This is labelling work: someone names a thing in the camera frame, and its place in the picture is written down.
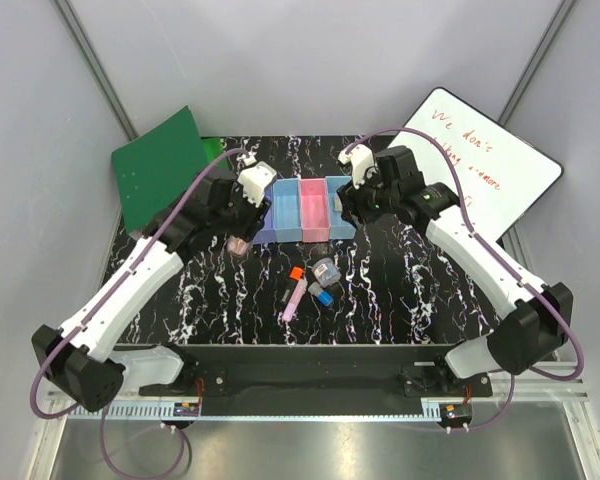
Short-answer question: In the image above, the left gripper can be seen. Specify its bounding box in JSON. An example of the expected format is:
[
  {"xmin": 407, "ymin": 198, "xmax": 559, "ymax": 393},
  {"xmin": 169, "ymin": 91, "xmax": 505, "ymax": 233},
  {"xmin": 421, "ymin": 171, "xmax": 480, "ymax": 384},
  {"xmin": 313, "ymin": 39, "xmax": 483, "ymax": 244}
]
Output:
[{"xmin": 210, "ymin": 177, "xmax": 272, "ymax": 242}]

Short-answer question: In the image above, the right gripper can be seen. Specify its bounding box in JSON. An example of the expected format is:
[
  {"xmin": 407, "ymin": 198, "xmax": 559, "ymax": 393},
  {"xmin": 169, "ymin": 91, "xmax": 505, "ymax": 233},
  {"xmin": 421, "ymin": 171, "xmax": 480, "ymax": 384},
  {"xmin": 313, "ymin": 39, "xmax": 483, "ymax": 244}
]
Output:
[{"xmin": 336, "ymin": 164, "xmax": 400, "ymax": 232}]

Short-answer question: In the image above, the pink capped marker bottle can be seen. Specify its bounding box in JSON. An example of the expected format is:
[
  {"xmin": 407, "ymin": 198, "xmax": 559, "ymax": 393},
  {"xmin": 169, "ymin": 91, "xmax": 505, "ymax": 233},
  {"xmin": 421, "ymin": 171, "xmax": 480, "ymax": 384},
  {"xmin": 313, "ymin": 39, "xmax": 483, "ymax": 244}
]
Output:
[{"xmin": 226, "ymin": 236, "xmax": 251, "ymax": 257}]

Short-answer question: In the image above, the grey glitter jar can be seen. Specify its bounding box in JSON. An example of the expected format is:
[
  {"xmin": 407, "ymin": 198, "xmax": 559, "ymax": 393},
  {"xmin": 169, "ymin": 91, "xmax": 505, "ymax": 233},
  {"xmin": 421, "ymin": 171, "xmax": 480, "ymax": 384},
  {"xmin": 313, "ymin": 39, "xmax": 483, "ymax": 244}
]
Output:
[{"xmin": 311, "ymin": 258, "xmax": 341, "ymax": 288}]

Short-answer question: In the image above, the silver binder clip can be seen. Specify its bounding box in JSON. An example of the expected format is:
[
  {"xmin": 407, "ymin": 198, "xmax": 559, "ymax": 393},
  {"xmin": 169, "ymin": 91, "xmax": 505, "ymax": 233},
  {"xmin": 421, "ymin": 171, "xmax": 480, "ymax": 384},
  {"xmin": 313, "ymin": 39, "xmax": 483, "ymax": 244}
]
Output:
[{"xmin": 334, "ymin": 196, "xmax": 343, "ymax": 212}]

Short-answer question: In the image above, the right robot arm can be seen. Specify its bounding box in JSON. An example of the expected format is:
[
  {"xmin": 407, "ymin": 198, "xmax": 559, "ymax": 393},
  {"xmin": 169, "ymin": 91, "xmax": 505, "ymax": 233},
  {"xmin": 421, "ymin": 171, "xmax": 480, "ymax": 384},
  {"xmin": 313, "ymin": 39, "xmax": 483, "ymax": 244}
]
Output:
[{"xmin": 337, "ymin": 145, "xmax": 573, "ymax": 397}]

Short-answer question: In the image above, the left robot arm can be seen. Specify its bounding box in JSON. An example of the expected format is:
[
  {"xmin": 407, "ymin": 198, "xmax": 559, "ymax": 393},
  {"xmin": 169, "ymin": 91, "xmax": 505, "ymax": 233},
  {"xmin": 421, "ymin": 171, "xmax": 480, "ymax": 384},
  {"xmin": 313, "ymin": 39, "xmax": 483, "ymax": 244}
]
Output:
[{"xmin": 32, "ymin": 163, "xmax": 276, "ymax": 412}]

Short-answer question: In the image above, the blue plastic bin right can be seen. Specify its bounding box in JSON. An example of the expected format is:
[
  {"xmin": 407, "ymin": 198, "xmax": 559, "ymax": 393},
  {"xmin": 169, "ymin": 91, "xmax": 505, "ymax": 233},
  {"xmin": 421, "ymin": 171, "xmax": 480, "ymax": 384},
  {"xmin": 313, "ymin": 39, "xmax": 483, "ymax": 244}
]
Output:
[{"xmin": 326, "ymin": 176, "xmax": 356, "ymax": 240}]

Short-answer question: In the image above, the purple plastic bin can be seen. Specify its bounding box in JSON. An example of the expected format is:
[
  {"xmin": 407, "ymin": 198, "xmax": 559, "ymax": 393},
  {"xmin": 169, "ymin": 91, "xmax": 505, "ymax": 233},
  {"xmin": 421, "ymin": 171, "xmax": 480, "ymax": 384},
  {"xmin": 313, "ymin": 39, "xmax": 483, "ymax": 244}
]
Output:
[{"xmin": 253, "ymin": 187, "xmax": 276, "ymax": 245}]

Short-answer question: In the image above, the pink plastic bin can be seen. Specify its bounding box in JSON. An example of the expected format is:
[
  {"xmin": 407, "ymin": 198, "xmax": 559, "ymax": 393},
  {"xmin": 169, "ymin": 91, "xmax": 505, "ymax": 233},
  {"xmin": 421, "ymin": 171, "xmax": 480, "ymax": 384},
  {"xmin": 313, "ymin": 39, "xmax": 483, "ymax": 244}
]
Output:
[{"xmin": 300, "ymin": 178, "xmax": 330, "ymax": 243}]

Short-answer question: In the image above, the light blue plastic bin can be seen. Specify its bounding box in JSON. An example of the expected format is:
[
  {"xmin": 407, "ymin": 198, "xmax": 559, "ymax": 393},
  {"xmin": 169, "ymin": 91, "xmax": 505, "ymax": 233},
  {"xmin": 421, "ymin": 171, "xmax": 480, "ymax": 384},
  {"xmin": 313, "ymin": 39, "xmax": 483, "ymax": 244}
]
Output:
[{"xmin": 273, "ymin": 177, "xmax": 302, "ymax": 243}]

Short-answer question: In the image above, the black marble mat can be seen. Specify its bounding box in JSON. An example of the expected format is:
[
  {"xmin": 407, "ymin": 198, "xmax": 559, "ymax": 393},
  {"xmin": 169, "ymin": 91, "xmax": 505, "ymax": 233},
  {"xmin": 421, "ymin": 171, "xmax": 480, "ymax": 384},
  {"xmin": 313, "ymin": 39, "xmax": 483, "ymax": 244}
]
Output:
[{"xmin": 77, "ymin": 134, "xmax": 556, "ymax": 361}]

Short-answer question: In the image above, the green folder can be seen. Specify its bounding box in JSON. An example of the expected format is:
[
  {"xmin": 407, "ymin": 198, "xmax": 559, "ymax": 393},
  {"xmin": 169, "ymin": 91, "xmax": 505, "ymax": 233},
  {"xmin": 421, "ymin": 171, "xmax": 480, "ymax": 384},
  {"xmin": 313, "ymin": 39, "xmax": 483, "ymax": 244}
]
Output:
[{"xmin": 111, "ymin": 106, "xmax": 225, "ymax": 236}]

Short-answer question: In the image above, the orange capped black highlighter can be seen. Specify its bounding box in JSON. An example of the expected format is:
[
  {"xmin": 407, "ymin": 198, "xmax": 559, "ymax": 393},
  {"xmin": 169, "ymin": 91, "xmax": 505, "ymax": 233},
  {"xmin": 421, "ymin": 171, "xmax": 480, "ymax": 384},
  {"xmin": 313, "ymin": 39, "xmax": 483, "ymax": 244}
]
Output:
[{"xmin": 281, "ymin": 266, "xmax": 304, "ymax": 304}]

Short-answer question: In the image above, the blue capped small bottle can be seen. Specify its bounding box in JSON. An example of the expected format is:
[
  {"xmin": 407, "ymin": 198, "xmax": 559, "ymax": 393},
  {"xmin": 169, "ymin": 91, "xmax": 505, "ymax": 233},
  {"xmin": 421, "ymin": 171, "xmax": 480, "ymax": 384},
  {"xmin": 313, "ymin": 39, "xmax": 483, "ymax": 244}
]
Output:
[{"xmin": 308, "ymin": 281, "xmax": 333, "ymax": 307}]

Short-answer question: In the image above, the pink highlighter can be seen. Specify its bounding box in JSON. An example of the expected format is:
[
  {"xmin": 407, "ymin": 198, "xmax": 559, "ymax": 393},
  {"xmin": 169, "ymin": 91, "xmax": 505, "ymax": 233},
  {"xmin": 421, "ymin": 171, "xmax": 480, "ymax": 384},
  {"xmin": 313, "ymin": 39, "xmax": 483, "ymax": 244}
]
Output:
[{"xmin": 282, "ymin": 278, "xmax": 308, "ymax": 322}]

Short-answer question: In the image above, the white whiteboard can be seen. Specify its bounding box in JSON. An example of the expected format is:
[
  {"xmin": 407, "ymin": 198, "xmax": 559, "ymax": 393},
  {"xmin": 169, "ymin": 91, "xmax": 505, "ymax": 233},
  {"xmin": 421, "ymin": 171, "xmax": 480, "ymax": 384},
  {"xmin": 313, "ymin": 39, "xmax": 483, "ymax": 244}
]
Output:
[{"xmin": 405, "ymin": 87, "xmax": 563, "ymax": 240}]

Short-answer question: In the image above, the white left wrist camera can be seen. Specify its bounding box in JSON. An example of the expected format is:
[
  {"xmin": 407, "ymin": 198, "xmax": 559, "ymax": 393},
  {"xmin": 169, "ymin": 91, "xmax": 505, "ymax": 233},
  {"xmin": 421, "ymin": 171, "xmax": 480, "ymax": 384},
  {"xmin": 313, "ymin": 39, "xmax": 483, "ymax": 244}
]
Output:
[{"xmin": 237, "ymin": 162, "xmax": 277, "ymax": 207}]

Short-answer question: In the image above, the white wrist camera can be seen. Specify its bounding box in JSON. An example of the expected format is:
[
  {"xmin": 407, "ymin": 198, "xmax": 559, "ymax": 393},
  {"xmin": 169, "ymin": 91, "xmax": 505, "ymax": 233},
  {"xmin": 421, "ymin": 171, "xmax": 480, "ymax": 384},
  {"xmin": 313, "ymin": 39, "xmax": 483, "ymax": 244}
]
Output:
[
  {"xmin": 237, "ymin": 162, "xmax": 277, "ymax": 207},
  {"xmin": 338, "ymin": 144, "xmax": 375, "ymax": 189}
]

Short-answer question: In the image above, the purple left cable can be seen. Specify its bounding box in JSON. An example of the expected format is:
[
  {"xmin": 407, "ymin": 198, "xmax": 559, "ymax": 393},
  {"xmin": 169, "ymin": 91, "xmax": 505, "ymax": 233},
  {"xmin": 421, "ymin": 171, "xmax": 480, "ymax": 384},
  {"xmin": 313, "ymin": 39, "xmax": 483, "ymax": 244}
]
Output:
[{"xmin": 31, "ymin": 148, "xmax": 254, "ymax": 479}]

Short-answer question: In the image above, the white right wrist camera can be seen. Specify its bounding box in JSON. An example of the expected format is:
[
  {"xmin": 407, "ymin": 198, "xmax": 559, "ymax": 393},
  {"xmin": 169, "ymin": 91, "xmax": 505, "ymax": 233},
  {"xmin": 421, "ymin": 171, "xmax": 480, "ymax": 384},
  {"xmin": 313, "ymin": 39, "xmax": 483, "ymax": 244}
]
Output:
[{"xmin": 338, "ymin": 144, "xmax": 375, "ymax": 189}]

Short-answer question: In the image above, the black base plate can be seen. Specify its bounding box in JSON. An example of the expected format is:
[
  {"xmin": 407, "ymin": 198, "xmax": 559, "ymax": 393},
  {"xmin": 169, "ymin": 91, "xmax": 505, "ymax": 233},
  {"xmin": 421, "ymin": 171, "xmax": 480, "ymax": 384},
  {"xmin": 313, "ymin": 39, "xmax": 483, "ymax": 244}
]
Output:
[{"xmin": 138, "ymin": 343, "xmax": 495, "ymax": 418}]

